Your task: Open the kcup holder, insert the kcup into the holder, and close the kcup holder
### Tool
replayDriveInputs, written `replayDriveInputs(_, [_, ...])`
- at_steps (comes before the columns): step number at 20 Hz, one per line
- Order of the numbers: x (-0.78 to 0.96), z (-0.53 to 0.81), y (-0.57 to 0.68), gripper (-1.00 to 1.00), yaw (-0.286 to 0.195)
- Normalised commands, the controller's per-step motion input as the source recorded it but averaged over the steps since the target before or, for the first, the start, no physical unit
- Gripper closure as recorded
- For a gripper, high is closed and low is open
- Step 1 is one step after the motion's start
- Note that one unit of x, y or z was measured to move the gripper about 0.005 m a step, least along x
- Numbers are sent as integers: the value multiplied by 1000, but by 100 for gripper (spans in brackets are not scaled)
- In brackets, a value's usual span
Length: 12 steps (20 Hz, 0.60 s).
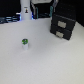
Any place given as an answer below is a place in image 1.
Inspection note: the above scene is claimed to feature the white kcup green lid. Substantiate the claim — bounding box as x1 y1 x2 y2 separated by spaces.
22 38 28 50

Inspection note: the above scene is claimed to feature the black kcup holder drawer box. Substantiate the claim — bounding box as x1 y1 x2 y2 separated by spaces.
50 3 76 40

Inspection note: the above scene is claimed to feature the black box teal trim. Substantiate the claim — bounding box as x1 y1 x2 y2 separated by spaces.
30 0 58 19

